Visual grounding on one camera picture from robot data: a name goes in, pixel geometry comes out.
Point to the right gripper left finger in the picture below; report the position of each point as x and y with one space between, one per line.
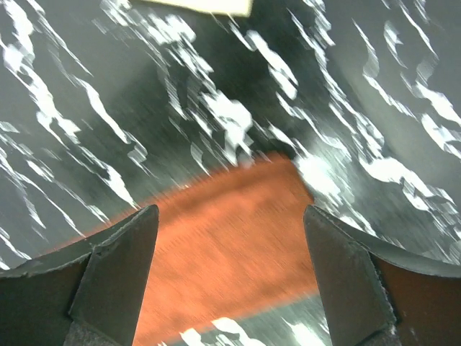
87 293

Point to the cream towel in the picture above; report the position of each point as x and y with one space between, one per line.
239 8

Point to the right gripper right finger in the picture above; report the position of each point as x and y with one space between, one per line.
375 293

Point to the brown towel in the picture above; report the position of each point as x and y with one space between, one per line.
228 245

